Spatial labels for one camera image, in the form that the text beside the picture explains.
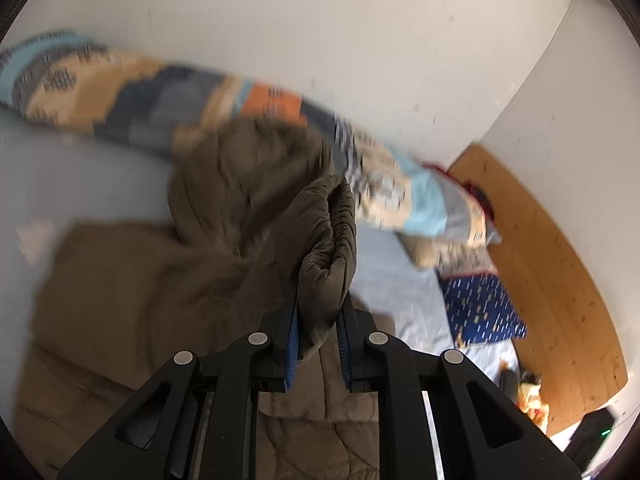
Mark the dark blue patterned pillow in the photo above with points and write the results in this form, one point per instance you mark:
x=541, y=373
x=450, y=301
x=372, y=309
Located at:
x=480, y=310

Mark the orange crumpled object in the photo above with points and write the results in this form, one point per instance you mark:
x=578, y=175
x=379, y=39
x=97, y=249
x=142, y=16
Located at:
x=532, y=402

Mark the wooden board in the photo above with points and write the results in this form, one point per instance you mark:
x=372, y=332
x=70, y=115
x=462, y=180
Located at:
x=550, y=270

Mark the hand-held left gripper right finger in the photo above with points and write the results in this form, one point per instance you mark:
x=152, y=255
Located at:
x=345, y=360

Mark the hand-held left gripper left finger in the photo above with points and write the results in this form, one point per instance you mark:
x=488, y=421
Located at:
x=293, y=355

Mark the beige pillow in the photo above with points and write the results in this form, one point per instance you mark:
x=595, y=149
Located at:
x=435, y=252

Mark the brown quilted jacket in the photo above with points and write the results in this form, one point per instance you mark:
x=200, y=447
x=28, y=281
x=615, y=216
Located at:
x=150, y=285

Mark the light blue bed blanket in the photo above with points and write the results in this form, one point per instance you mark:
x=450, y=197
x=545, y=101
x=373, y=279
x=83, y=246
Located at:
x=390, y=285

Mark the colourful patterned long pillow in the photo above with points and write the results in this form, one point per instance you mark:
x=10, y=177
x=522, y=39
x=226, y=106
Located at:
x=125, y=90

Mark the small black object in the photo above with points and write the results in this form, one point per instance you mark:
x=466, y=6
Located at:
x=509, y=385

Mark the black device with green light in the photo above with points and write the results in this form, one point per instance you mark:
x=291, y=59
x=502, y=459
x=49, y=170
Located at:
x=592, y=435

